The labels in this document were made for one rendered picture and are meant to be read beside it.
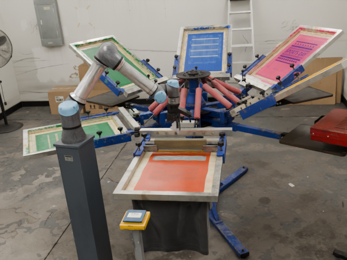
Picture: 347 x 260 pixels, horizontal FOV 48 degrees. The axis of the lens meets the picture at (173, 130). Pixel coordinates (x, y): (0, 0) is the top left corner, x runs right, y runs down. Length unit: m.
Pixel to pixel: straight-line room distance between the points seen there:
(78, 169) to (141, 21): 4.62
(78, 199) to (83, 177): 0.18
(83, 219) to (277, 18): 4.84
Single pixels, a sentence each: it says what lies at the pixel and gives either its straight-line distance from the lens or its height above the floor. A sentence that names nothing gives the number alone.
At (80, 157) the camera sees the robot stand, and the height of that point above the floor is 1.12.
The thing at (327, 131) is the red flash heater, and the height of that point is 1.10.
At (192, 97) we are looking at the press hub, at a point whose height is 1.12.
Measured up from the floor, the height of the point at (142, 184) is 0.96.
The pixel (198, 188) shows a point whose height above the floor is 0.96.
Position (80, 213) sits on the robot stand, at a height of 0.72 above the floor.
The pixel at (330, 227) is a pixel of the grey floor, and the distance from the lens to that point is 3.67.
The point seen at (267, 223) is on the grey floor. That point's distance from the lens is 3.63.
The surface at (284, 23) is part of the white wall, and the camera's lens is 6.58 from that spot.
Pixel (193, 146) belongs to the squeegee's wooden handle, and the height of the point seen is 1.01.
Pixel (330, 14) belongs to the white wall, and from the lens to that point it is 6.67.
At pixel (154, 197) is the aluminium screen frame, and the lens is 2.15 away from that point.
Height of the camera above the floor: 2.07
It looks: 21 degrees down
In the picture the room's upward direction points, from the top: 5 degrees counter-clockwise
